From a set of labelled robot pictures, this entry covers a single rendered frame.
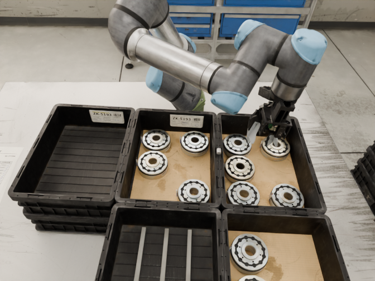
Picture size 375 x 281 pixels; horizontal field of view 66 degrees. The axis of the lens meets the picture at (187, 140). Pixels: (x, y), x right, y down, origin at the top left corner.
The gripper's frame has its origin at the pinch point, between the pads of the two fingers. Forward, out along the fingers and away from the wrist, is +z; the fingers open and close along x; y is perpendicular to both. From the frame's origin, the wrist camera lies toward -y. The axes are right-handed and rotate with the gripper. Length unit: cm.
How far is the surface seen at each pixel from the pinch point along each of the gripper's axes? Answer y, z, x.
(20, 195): 21, 13, -66
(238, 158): -3.7, 14.4, -2.2
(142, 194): 11.7, 20.3, -33.5
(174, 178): 4.5, 19.4, -23.8
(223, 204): 19.4, 8.0, -9.9
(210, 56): -191, 88, 3
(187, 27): -190, 62, -24
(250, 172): 2.0, 14.1, 1.6
